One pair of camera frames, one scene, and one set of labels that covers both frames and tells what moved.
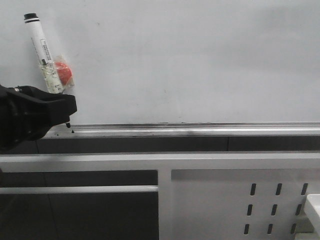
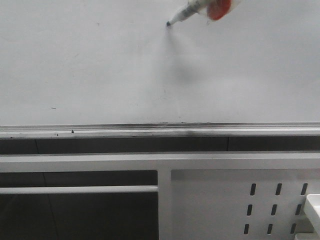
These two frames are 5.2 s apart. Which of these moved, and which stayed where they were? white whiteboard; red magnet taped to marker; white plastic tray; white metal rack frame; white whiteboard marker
Moved: red magnet taped to marker; white whiteboard marker
Stayed: white plastic tray; white whiteboard; white metal rack frame
